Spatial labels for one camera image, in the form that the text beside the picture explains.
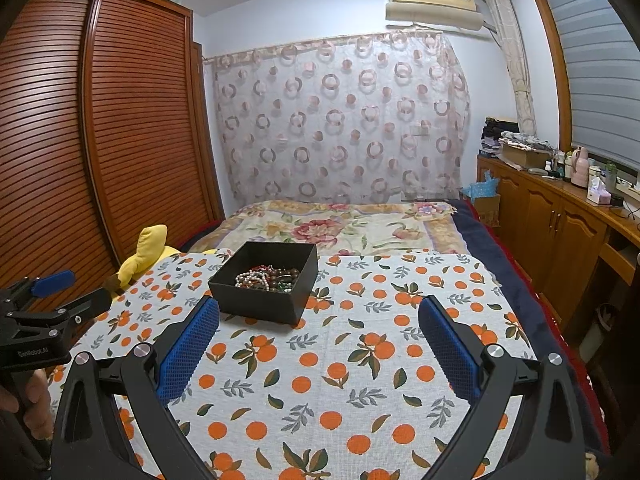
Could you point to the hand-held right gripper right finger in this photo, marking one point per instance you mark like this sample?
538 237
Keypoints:
447 350

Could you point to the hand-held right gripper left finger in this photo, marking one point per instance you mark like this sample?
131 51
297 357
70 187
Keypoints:
187 350

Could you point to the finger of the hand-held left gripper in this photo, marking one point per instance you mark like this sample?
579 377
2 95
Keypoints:
85 306
52 281

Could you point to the black square box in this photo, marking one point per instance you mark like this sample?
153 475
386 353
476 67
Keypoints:
260 305

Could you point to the person's left hand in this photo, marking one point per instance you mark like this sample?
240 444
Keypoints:
37 400

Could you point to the yellow plush toy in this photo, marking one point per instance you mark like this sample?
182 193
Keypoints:
150 245

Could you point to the navy blue blanket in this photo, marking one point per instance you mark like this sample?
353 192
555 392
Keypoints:
500 260

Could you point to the orange fruit print cloth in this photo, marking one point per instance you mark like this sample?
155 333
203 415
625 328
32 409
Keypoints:
325 360

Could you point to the white waste bin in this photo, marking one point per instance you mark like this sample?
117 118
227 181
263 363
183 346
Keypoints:
600 332

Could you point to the box with blue paper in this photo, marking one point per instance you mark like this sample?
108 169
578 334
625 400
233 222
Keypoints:
482 195

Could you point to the long wooden cabinet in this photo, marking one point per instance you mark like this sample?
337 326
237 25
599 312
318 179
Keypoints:
540 220

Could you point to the brown slatted wooden wardrobe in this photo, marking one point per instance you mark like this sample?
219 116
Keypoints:
125 135

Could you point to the floral pattern blanket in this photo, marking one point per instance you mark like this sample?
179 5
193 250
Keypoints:
325 230

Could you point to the flat cardboard box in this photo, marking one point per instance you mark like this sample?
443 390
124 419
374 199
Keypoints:
522 159

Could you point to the pink tissue box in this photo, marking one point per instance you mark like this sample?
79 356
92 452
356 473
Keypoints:
599 192

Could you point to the stack of folded clothes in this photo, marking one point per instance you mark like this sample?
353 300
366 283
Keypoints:
492 135

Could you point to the patterned folded cloth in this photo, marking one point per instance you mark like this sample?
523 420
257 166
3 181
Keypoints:
527 141

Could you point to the pink kettle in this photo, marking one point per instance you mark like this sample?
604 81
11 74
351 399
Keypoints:
580 167

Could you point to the circle print sheer curtain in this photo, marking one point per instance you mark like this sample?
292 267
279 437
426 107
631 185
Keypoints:
340 120

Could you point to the cream side curtain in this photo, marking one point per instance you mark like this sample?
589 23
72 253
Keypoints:
515 60

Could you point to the grey window blind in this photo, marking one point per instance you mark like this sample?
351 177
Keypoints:
600 60

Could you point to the wooden window frame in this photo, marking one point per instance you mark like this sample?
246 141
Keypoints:
552 70

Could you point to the white wall air conditioner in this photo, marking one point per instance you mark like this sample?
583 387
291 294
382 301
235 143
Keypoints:
432 2

